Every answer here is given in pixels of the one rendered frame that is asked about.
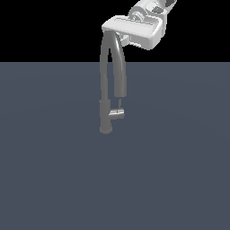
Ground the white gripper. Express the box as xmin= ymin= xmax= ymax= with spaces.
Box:
xmin=101 ymin=14 xmax=166 ymax=51

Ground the grey gooseneck faucet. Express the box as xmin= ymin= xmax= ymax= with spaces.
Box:
xmin=98 ymin=30 xmax=128 ymax=135

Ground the grey faucet lever handle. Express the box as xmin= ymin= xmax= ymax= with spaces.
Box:
xmin=108 ymin=99 xmax=126 ymax=121

